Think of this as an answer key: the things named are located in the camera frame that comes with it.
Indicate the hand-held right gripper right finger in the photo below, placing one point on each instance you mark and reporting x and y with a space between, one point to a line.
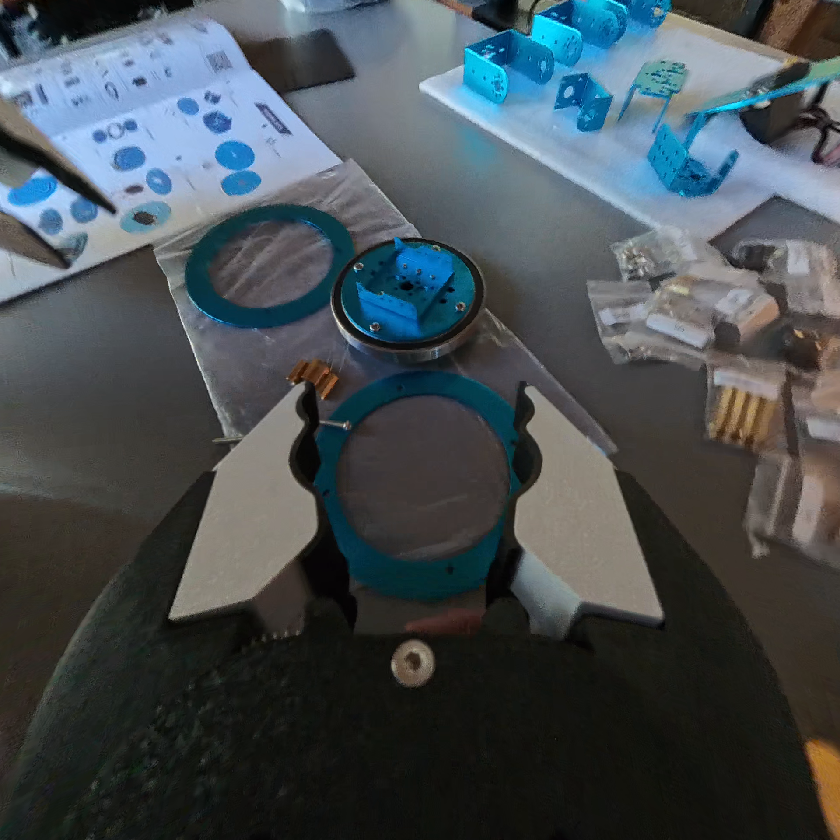
577 518

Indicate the black flat pad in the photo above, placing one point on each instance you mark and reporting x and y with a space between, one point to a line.
295 62

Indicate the round bearing with blue bracket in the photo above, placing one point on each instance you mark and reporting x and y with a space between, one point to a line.
446 289

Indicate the wide blue U bracket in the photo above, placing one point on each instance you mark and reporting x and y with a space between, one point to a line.
682 164

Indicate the pile of small hardware bags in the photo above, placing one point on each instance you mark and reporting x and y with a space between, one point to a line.
689 315

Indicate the grey desk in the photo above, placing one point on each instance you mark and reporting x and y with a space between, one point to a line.
407 131

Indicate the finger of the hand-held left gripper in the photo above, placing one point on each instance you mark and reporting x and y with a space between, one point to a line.
19 151
19 236

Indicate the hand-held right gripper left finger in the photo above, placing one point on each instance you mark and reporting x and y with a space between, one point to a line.
249 525

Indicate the assembly manual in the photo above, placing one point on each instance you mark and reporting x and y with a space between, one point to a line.
197 72

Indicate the blue flat-top bracket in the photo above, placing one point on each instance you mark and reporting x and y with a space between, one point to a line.
659 75

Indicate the small blue servo bracket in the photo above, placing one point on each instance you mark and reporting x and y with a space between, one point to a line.
581 98

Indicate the white foam sheet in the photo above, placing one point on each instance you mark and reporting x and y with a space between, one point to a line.
525 138

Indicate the round blue plate with servo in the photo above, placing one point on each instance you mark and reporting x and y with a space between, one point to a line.
754 92

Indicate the large clear plastic bag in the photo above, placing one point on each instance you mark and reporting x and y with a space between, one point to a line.
394 197

